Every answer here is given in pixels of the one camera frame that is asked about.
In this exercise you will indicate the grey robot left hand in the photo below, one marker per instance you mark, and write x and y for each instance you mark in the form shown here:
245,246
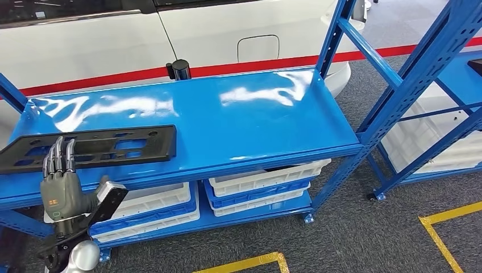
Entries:
62,196

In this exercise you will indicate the black plastic plate bracket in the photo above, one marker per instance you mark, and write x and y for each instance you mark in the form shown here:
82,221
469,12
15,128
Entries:
162,143

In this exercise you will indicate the white plastic crate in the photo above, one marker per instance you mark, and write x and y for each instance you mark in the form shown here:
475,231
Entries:
158,226
158,197
256,206
425,126
452,164
263,179
467,151

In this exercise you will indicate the blue plastic crate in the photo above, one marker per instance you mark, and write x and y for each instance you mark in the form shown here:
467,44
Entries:
158,216
256,196

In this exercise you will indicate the blue metal shelf rack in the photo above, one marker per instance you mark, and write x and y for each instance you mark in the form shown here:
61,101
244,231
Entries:
457,75
244,113

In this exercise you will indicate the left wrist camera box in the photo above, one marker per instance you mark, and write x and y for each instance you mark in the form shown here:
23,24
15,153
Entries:
111,196

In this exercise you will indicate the black stanchion post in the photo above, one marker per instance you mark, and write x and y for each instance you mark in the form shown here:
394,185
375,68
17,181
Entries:
180,69

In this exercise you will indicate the black plastic part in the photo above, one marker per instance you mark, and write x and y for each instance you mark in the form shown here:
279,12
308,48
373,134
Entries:
276,169
476,66

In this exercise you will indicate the white car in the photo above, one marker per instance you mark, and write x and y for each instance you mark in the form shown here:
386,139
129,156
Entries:
94,49

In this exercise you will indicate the red barrier belt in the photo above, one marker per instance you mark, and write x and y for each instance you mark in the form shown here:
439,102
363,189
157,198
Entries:
244,68
94,80

